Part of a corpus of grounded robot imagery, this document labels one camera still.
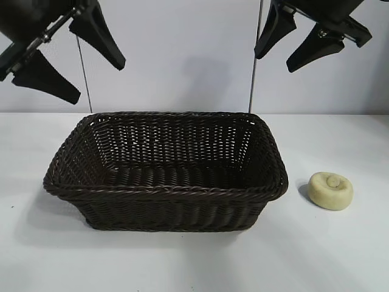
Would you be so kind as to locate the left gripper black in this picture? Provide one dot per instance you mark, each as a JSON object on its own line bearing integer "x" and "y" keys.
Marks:
{"x": 24, "y": 21}

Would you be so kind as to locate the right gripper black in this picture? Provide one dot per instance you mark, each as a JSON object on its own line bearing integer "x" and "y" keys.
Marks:
{"x": 325, "y": 12}

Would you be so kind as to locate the pale yellow egg yolk pastry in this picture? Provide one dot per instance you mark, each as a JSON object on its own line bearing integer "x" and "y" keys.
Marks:
{"x": 322, "y": 196}

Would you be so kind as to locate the dark brown woven basket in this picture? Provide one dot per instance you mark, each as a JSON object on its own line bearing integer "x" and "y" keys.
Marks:
{"x": 170, "y": 210}

